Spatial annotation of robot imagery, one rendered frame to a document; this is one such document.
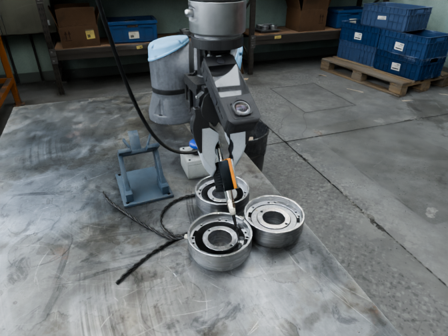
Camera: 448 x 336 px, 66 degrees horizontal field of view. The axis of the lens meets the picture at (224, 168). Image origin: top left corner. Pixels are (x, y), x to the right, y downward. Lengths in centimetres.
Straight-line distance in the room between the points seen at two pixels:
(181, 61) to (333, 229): 128
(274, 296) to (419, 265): 141
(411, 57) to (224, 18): 377
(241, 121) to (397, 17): 391
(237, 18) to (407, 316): 142
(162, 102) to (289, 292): 68
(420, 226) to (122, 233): 174
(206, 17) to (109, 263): 40
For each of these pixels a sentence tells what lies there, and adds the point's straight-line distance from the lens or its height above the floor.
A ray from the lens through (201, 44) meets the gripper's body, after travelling 47.
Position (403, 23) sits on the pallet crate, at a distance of 425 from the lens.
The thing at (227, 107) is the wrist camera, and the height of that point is 106.
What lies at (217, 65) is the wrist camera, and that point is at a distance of 47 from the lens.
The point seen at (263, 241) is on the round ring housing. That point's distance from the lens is 59.
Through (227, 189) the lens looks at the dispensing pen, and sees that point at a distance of 53.
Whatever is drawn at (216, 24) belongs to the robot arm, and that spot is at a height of 115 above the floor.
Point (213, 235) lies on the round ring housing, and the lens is 60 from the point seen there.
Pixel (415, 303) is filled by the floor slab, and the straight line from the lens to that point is 173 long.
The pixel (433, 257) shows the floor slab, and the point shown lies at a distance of 198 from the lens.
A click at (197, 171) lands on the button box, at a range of 77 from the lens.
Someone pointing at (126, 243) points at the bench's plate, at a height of 80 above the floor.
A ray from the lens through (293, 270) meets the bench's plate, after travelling 58.
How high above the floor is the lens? 122
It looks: 31 degrees down
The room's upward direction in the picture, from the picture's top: straight up
